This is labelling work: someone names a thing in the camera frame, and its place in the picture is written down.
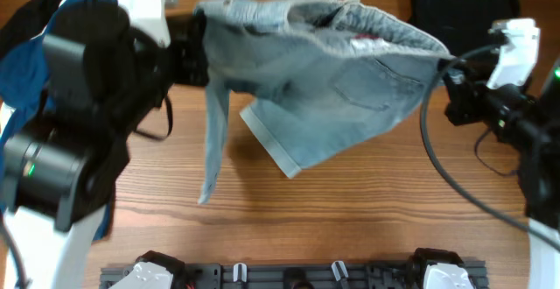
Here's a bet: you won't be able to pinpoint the light blue denim shorts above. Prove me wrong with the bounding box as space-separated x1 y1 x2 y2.
195 0 451 203

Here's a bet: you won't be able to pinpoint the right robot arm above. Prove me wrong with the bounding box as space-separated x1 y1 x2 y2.
420 56 559 288

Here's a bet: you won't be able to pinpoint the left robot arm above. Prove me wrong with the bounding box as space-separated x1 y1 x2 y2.
1 2 208 288

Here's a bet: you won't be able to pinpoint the folded black garment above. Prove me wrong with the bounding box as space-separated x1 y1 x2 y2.
409 0 521 56

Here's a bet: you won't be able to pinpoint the black garment at left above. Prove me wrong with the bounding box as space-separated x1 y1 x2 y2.
1 0 62 59

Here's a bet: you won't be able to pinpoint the dark blue t-shirt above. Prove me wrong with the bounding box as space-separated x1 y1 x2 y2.
0 0 116 241

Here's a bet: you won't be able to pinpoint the right black cable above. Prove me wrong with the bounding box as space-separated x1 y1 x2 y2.
418 42 560 253

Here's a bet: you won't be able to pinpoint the black cable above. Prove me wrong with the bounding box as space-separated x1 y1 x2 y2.
418 42 560 253
0 222 28 289

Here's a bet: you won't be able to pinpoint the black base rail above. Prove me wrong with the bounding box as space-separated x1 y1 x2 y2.
99 248 489 289

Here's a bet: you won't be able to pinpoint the left black cable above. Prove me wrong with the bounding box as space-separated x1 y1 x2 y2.
0 222 28 289

